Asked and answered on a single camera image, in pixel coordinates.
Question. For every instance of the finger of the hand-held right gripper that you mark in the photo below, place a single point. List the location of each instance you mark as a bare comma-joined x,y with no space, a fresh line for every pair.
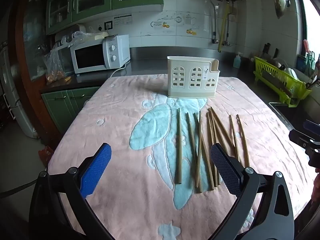
301,138
312,125

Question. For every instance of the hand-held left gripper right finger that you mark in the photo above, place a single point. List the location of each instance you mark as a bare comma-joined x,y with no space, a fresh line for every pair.
226,170

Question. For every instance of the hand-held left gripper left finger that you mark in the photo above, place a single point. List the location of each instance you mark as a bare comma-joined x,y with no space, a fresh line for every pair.
96,170

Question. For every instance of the row of wooden chopsticks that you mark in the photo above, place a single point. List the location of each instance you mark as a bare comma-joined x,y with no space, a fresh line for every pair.
179,142

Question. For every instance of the cream plastic utensil holder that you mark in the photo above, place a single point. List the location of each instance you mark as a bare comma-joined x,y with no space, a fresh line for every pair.
192,80

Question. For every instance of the person's right hand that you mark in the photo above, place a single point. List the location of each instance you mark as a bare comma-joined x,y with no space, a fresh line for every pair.
316,187

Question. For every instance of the kitchen sink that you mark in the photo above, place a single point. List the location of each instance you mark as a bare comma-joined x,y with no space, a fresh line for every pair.
282,112

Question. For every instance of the red plastic bag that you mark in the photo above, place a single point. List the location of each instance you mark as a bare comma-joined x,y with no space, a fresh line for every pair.
46,152

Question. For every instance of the green plastic dish rack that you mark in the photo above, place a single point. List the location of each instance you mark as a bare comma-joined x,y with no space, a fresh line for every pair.
280,82

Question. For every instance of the white bowl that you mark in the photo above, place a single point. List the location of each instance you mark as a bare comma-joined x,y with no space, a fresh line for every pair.
291,73

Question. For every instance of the dark cleaver blade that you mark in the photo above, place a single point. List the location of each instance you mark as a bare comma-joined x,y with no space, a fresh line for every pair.
272,78

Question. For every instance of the green utensil rack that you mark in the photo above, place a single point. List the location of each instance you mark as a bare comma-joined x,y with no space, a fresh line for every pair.
308,60

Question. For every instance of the green base cabinet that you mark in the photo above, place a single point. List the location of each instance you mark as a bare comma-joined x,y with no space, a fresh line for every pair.
65,105

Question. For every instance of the blue soap pump bottle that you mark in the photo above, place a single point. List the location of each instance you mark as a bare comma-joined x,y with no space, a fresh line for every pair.
237,60

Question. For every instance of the silver refrigerator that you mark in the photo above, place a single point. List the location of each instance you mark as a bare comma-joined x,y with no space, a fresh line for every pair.
12,100

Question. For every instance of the crumpled clear plastic bag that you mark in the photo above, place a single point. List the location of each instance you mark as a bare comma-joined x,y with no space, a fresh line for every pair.
53,62

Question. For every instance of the white microwave oven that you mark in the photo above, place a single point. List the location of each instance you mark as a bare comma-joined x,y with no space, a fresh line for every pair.
117,52

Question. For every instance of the yellow gas pipe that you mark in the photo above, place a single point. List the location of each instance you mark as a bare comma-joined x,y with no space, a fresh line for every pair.
223,27

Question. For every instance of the clear bag of food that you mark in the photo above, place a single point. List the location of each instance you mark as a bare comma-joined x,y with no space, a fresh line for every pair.
95,36

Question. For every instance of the teapot and fruit tile decal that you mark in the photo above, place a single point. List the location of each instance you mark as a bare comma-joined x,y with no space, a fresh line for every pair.
178,20

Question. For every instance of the black wall power outlet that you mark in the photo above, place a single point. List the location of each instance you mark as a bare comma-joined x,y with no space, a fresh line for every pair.
108,25

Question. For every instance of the printed wall notice label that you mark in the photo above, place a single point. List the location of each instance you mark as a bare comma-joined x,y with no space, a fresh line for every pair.
122,20

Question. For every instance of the green glass-door wall cabinet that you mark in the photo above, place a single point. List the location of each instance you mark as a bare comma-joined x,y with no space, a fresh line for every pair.
100,2

